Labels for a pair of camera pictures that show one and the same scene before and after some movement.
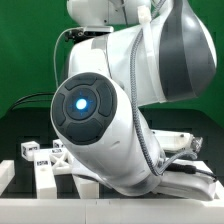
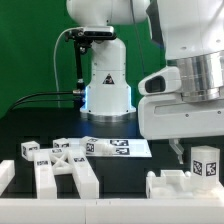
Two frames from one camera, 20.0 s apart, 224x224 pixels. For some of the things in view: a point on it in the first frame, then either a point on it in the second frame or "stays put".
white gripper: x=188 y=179 -> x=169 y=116
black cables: x=17 y=104 stays put
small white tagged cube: x=27 y=149 stays put
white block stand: x=51 y=162 stays put
